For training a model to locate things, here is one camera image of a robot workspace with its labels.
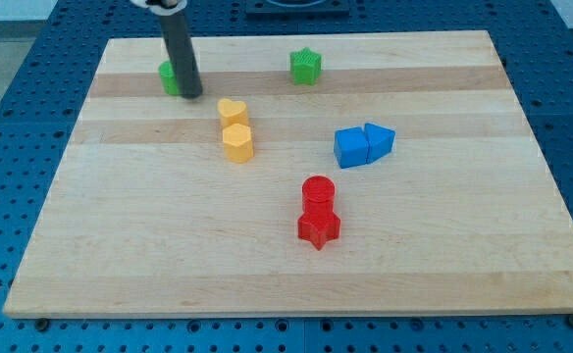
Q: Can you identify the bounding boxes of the green cylinder block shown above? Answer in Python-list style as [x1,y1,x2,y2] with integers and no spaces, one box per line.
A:
[158,61,180,96]

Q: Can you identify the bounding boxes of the blue cube block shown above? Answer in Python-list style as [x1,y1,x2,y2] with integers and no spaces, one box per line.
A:
[334,127,369,169]

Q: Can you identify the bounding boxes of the blue triangle block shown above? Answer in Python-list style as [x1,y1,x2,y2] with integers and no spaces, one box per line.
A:
[364,123,395,164]

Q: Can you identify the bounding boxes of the yellow hexagon block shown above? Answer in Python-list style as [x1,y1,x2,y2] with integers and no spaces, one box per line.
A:
[222,124,254,163]

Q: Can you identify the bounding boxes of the yellow heart block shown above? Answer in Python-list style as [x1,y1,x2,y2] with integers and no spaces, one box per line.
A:
[217,98,249,128]

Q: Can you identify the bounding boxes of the wooden board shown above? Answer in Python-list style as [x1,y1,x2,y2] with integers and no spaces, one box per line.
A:
[4,30,573,319]

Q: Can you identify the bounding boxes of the green star block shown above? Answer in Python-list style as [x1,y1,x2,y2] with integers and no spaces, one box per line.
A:
[289,47,322,85]

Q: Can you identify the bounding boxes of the red cylinder block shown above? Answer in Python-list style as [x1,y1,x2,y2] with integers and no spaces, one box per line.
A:
[301,176,336,215]

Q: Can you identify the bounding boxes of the red star block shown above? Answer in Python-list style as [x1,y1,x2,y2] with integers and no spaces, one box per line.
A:
[297,212,341,251]

